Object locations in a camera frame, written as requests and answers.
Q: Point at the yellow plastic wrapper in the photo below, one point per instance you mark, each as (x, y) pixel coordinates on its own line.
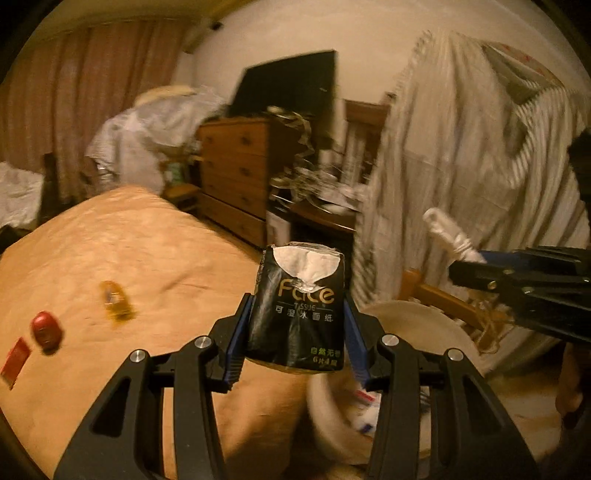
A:
(115, 300)

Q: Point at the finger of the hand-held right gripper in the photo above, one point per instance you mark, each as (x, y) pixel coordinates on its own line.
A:
(480, 277)
(508, 258)

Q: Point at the light wooden chair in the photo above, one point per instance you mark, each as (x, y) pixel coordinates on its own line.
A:
(438, 297)

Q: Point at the wooden frame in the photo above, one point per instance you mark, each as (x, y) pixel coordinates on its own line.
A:
(364, 120)

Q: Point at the person's right hand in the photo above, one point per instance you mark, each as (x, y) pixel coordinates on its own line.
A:
(570, 387)

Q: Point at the silver white foil packet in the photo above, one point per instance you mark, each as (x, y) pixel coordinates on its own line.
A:
(369, 415)

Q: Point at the black television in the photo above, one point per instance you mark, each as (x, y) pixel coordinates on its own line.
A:
(286, 87)

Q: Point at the white plastic basin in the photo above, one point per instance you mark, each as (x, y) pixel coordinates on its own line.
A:
(415, 323)

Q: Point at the dark wooden chair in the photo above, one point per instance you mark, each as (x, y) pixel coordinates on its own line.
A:
(48, 184)

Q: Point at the brown curtain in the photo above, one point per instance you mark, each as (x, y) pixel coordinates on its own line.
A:
(69, 92)

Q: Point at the grey striped cloth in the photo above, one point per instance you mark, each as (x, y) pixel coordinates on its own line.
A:
(461, 138)

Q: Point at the red apple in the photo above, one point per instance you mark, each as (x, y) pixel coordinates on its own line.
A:
(46, 330)

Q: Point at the small wooden chair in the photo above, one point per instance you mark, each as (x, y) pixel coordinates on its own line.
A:
(180, 191)

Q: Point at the black tissue pack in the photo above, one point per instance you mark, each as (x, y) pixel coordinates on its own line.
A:
(291, 323)

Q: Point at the tall plastic sheet cover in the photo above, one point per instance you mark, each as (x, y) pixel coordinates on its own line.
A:
(134, 138)

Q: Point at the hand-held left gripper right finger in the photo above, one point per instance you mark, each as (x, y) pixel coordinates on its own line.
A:
(356, 344)

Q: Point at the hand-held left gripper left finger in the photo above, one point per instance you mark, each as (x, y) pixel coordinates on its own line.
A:
(235, 350)

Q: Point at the wooden dresser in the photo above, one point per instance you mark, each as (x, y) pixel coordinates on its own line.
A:
(235, 166)

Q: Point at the low plastic sheet cover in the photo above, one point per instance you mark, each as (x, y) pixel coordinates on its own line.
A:
(18, 194)

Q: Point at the dark wooden side table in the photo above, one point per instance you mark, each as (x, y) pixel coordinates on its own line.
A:
(323, 221)

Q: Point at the patterned cloth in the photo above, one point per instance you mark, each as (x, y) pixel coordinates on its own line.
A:
(521, 64)

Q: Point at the cream pillow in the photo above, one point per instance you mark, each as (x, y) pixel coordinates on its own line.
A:
(161, 94)

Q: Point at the flat red box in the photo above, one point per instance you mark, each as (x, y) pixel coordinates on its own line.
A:
(14, 362)

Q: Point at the white cardboard box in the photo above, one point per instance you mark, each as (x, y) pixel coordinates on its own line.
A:
(277, 228)

